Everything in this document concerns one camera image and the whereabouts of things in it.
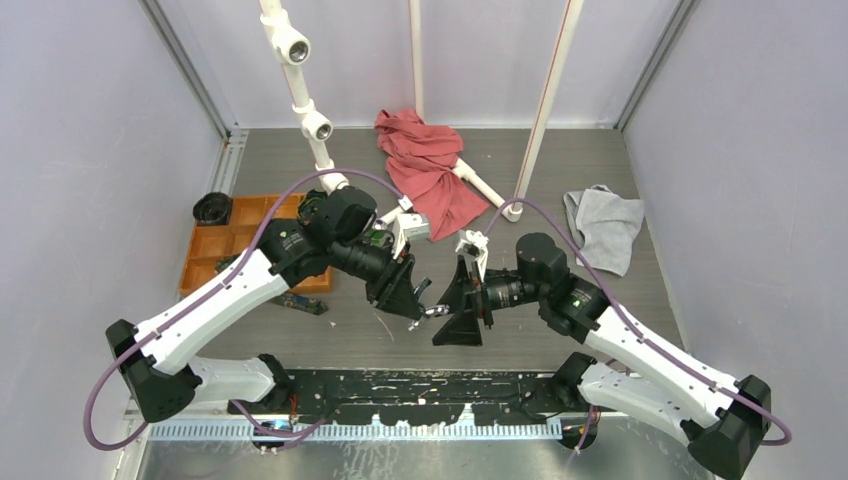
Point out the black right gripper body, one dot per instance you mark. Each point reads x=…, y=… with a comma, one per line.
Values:
x=476, y=299

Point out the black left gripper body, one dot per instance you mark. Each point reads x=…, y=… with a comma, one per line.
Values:
x=379, y=290

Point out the chrome water faucet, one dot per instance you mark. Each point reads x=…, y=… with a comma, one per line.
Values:
x=429, y=313

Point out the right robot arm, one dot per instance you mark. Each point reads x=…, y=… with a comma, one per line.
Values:
x=718, y=418

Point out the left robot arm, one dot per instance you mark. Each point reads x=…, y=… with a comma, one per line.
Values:
x=159, y=359

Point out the unrolled dark patterned necktie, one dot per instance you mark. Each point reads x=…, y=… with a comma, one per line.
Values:
x=288, y=300

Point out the rolled green tie in tray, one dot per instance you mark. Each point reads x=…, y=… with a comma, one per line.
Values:
x=310, y=203

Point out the red cloth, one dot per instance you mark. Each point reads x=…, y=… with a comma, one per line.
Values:
x=420, y=162

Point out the grey cloth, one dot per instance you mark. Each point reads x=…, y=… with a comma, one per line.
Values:
x=604, y=226

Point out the orange compartment tray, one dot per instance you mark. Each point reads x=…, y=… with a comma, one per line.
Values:
x=211, y=244

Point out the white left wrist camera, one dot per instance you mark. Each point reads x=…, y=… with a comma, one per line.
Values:
x=408, y=227

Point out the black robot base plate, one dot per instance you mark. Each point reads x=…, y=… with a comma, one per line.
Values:
x=418, y=398

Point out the white PVC pipe frame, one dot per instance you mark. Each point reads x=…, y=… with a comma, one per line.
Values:
x=292, y=48

